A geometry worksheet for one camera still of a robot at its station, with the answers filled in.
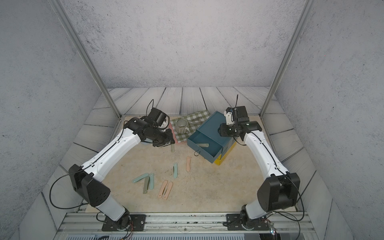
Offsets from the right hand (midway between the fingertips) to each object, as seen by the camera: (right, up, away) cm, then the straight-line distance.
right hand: (222, 130), depth 82 cm
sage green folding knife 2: (-26, -9, -6) cm, 28 cm away
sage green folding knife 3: (-43, -29, +5) cm, 52 cm away
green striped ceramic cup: (-25, +2, +28) cm, 38 cm away
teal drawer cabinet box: (-6, +1, +2) cm, 7 cm away
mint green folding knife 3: (-27, -25, +9) cm, 37 cm away
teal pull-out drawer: (-6, -12, -8) cm, 15 cm away
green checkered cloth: (-16, +7, +36) cm, 40 cm away
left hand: (-24, -6, -5) cm, 25 cm away
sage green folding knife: (-10, -8, +2) cm, 14 cm away
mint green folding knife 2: (-40, -29, +4) cm, 50 cm away
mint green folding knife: (-47, -28, +7) cm, 55 cm away
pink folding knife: (-19, -21, +11) cm, 31 cm away
